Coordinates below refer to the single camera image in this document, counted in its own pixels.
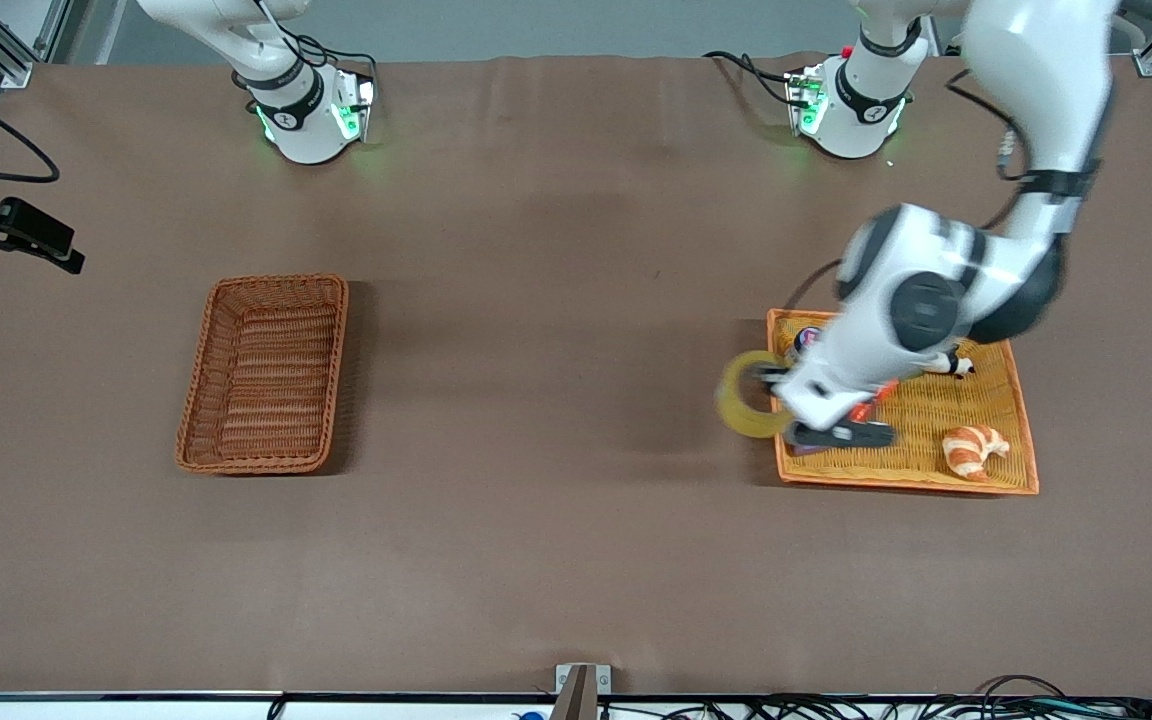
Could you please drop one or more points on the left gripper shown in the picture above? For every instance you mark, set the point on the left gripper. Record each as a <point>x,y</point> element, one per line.
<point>770,372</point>

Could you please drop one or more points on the clear packing tape roll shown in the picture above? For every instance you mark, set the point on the clear packing tape roll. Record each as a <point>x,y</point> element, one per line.
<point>731,400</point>

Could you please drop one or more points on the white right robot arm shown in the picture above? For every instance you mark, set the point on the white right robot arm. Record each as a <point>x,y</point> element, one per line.
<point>296,120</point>

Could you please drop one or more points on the yellow wicker basket orange rim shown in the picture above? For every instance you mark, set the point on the yellow wicker basket orange rim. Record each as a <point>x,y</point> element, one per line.
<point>936,420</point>

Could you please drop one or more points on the brown wicker basket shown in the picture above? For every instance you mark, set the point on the brown wicker basket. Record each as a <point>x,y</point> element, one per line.
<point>266,380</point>

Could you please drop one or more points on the small jar with blue lid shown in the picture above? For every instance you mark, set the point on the small jar with blue lid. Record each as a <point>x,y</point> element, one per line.
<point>804,340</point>

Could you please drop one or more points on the purple foam block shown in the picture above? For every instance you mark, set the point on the purple foam block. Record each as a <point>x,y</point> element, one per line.
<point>802,450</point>

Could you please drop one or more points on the toy carrot with green leaf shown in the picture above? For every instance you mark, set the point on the toy carrot with green leaf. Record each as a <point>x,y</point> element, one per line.
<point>862,410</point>

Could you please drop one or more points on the toy panda figure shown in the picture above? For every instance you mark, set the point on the toy panda figure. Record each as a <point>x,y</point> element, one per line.
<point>956,365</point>

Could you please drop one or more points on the toy croissant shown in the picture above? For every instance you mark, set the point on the toy croissant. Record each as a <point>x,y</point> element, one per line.
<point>976,450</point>

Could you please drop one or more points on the metal table edge bracket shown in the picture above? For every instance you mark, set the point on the metal table edge bracket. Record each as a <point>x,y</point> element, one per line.
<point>581,685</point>

